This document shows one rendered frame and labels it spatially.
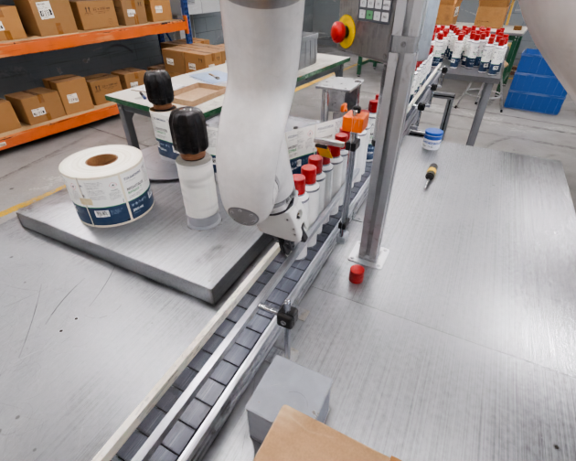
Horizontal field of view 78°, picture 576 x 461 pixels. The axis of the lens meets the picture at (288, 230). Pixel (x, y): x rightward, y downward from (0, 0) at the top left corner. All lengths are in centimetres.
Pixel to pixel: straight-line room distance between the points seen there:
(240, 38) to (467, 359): 66
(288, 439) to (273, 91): 36
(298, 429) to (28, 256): 92
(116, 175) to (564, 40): 89
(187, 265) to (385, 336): 45
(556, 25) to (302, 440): 32
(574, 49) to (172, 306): 77
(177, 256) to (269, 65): 56
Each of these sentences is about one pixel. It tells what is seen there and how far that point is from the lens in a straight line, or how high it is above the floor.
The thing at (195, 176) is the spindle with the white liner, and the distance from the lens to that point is 87.
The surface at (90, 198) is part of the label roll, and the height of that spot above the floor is 97.
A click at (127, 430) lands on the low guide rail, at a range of 61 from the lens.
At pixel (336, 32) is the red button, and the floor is 133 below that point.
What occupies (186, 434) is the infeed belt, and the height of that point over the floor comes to 88.
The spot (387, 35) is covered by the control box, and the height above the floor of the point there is 133.
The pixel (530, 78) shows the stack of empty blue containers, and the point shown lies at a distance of 544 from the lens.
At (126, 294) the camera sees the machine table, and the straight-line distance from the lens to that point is 90.
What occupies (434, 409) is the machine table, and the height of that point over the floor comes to 83.
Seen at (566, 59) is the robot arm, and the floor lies 139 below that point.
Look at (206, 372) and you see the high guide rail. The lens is 56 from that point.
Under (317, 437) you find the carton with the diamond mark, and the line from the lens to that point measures 34.
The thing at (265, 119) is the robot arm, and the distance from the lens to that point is 45.
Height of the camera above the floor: 143
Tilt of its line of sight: 36 degrees down
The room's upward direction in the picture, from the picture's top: straight up
